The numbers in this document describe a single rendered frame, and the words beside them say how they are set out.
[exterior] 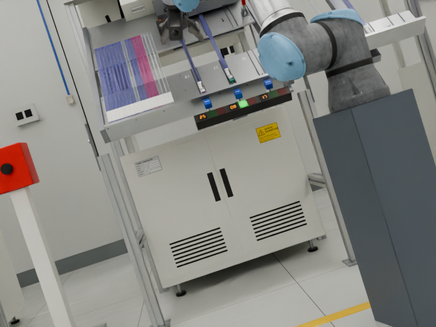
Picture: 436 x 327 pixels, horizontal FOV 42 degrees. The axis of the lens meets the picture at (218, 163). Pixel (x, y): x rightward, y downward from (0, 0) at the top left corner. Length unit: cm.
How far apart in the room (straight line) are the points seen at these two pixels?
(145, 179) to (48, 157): 182
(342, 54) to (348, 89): 8
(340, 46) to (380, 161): 28
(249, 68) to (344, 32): 74
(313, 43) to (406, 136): 31
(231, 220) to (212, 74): 61
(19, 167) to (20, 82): 197
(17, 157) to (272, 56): 115
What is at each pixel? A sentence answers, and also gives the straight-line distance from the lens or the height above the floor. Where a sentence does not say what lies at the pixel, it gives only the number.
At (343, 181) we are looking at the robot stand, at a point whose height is 38.
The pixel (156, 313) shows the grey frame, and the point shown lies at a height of 6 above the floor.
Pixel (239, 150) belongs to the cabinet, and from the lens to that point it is 228.
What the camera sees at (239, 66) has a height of 80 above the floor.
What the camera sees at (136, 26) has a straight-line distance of 247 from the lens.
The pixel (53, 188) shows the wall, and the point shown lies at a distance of 402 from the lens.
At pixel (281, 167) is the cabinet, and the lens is 230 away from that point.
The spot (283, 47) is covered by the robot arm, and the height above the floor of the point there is 73.
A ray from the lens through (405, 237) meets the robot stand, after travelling 138.
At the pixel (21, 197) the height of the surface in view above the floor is 59.
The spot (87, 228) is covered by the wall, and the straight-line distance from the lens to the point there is 401.
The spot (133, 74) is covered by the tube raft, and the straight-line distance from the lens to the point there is 216.
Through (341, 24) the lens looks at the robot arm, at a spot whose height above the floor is 74.
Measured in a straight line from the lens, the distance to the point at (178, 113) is 197.
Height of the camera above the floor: 59
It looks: 3 degrees down
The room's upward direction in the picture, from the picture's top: 18 degrees counter-clockwise
